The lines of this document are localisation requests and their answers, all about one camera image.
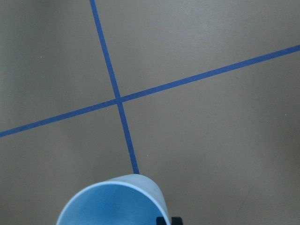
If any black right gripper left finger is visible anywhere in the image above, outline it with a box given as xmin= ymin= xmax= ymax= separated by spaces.
xmin=156 ymin=217 xmax=165 ymax=225

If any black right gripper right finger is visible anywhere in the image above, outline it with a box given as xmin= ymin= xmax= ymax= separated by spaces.
xmin=172 ymin=217 xmax=182 ymax=225

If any light blue cup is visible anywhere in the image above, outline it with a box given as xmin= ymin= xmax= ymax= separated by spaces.
xmin=57 ymin=174 xmax=172 ymax=225

